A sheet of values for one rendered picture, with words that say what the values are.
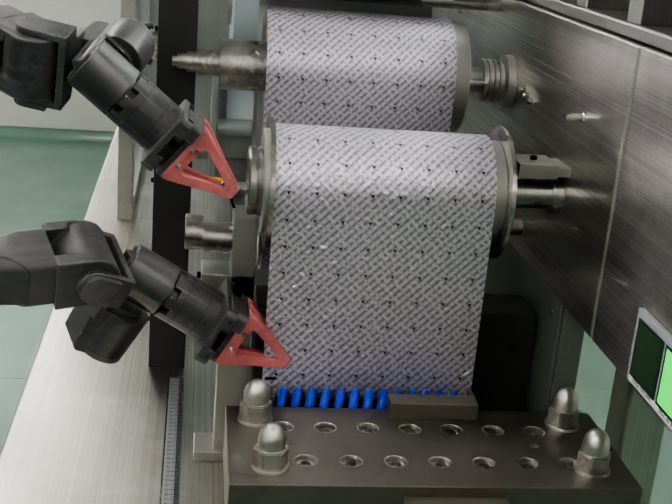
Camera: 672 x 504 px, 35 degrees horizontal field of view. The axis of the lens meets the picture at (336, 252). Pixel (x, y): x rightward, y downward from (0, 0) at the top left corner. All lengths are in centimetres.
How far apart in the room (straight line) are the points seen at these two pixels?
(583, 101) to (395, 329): 32
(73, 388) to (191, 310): 40
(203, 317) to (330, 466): 21
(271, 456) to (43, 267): 28
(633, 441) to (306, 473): 58
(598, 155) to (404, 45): 33
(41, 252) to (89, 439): 36
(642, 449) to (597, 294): 42
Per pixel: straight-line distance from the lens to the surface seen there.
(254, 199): 114
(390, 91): 134
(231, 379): 127
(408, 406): 115
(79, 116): 681
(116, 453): 132
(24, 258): 106
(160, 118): 110
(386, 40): 135
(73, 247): 108
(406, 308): 117
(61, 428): 138
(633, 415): 146
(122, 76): 110
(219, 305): 113
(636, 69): 107
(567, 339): 125
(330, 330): 116
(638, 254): 103
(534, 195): 121
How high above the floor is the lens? 155
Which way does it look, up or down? 18 degrees down
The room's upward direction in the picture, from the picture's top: 5 degrees clockwise
